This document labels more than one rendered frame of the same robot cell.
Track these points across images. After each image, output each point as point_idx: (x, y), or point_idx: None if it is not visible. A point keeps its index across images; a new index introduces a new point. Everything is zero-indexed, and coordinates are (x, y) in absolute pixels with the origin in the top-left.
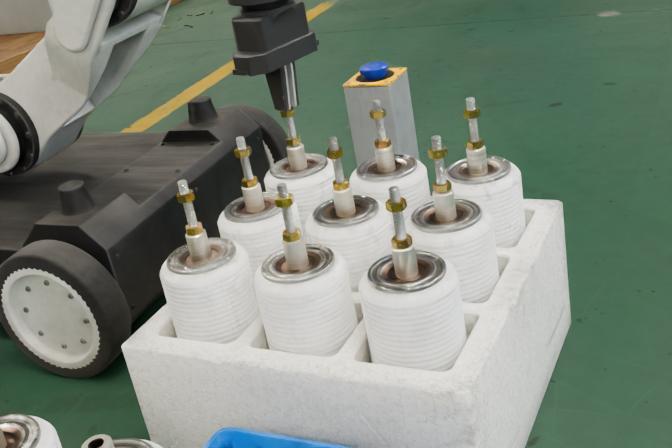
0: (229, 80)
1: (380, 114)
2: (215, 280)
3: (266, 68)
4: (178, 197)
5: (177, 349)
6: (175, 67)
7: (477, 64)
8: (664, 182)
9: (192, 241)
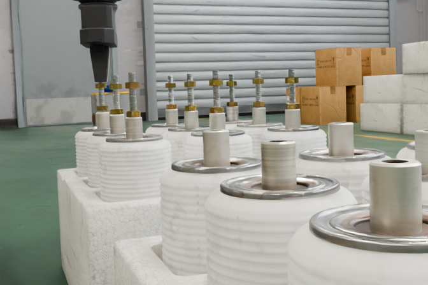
0: None
1: (174, 84)
2: (166, 145)
3: (113, 39)
4: (131, 83)
5: (146, 201)
6: None
7: (9, 182)
8: None
9: (137, 121)
